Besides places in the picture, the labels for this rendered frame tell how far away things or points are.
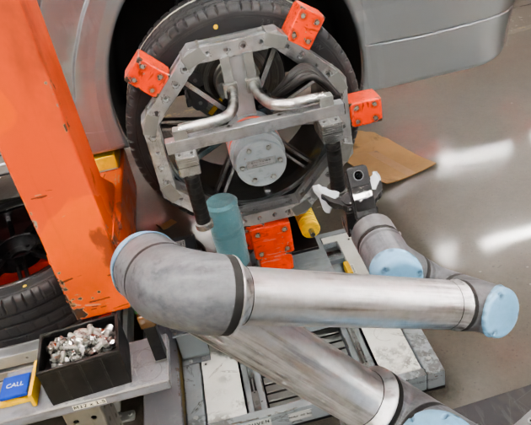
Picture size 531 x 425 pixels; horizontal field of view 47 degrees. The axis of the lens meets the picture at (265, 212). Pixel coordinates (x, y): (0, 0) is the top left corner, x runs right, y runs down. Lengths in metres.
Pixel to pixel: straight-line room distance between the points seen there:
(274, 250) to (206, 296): 1.00
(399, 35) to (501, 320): 1.15
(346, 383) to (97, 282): 0.76
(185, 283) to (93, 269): 0.81
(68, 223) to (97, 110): 0.53
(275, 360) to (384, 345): 1.03
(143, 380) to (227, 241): 0.41
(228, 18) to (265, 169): 0.39
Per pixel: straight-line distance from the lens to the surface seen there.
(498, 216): 2.73
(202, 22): 1.59
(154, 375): 1.58
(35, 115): 1.42
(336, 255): 2.25
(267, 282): 0.86
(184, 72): 1.54
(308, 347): 1.07
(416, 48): 2.07
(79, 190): 1.49
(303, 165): 1.80
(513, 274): 2.43
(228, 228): 1.59
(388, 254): 1.13
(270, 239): 1.78
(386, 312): 0.97
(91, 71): 1.92
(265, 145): 1.47
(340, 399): 1.14
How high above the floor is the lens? 1.56
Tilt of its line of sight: 33 degrees down
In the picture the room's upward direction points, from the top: 11 degrees counter-clockwise
